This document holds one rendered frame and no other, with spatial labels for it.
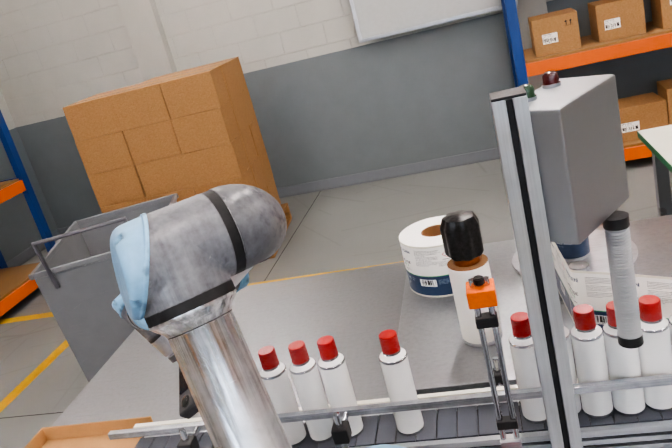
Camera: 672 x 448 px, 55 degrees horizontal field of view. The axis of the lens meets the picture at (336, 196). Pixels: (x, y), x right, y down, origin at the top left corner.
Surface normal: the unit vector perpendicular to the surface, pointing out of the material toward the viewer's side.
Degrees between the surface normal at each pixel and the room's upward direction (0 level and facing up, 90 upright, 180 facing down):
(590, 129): 90
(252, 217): 70
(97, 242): 87
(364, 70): 90
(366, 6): 90
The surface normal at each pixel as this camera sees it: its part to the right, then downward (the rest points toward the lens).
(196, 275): 0.54, -0.27
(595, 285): -0.56, 0.38
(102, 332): 0.14, 0.32
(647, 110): -0.16, 0.34
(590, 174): 0.69, 0.05
